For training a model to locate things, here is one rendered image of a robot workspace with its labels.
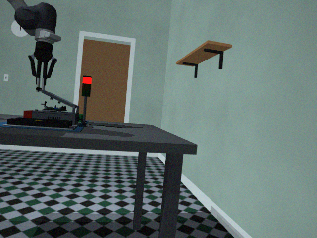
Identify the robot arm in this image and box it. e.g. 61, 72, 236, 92
7, 0, 61, 44

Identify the red bin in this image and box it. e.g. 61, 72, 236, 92
23, 110, 32, 118

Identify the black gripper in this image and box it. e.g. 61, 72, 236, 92
28, 41, 57, 90

